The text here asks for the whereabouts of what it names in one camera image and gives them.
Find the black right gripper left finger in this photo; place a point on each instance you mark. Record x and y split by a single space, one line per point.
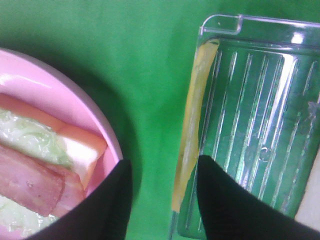
103 215

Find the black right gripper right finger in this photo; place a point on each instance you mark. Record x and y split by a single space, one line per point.
229 212

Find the bacon strip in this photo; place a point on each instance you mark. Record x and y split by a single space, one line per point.
73 191
27 182

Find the bread slice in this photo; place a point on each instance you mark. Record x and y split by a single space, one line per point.
83 147
309 209

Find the green lettuce leaf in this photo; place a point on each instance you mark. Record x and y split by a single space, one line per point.
36 140

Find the yellow cheese slice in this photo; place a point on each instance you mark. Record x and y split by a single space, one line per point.
189 143

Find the clear right plastic tray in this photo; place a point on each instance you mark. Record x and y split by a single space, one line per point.
260 114

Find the green tablecloth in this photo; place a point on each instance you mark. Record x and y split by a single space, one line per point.
134 59

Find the pink round plate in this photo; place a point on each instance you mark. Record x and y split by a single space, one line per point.
40 85

